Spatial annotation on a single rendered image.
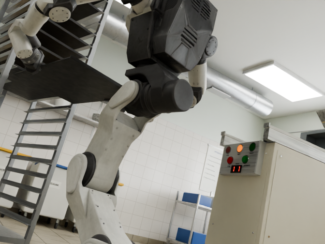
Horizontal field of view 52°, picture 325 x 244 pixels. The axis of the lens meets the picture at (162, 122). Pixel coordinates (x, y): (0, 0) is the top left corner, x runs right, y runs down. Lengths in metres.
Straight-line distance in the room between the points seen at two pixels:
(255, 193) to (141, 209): 4.38
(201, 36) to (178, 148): 4.78
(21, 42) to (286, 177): 1.18
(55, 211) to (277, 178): 3.49
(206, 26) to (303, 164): 0.68
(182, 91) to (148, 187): 4.62
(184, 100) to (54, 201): 3.51
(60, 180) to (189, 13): 3.51
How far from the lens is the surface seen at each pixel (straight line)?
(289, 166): 1.42
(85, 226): 1.23
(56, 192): 4.48
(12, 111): 5.10
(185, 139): 6.11
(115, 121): 1.24
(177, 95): 1.11
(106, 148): 1.26
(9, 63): 2.03
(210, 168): 6.41
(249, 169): 1.40
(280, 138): 1.42
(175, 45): 1.23
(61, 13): 1.32
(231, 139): 1.62
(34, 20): 1.39
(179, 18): 1.24
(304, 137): 2.27
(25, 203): 2.24
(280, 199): 1.38
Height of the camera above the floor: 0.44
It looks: 16 degrees up
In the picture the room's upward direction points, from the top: 15 degrees clockwise
